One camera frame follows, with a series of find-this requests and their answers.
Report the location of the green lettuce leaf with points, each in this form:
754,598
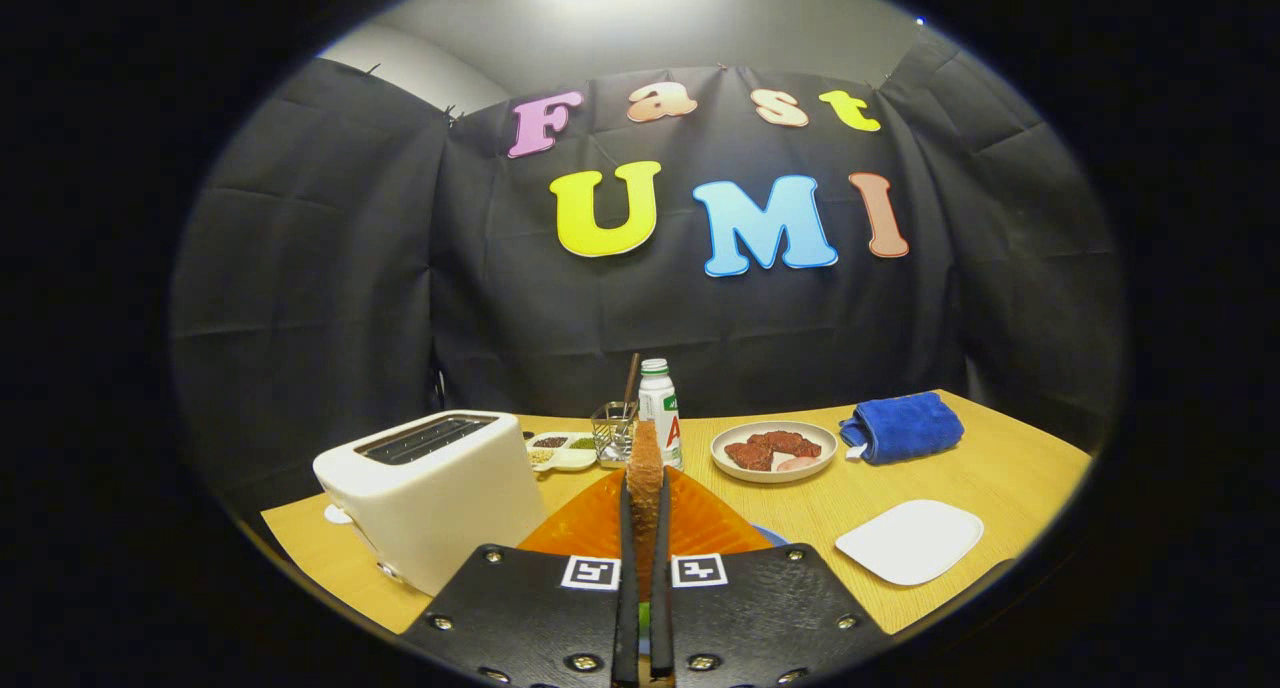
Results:
646,615

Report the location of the black backdrop cloth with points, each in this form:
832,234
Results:
560,328

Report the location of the white drink bottle green cap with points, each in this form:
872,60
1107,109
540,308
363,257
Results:
660,408

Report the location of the white divided seasoning dish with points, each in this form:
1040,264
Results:
575,458

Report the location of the white square plate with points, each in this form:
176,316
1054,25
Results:
910,540

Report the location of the pink ham slice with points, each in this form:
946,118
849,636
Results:
798,464

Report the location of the round blue plate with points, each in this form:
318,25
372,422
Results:
770,537

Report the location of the round beige plate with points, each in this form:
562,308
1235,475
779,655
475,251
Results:
735,468

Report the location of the brown stick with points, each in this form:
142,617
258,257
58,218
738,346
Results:
631,378

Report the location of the toast bread slice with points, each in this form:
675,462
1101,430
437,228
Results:
645,468

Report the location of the dark red meat piece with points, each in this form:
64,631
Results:
795,443
750,455

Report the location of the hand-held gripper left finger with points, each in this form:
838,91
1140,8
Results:
627,618

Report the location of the white toaster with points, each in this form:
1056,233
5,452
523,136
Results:
440,508

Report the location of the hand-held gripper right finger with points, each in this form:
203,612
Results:
662,618

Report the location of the blue folded towel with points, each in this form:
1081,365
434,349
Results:
905,428

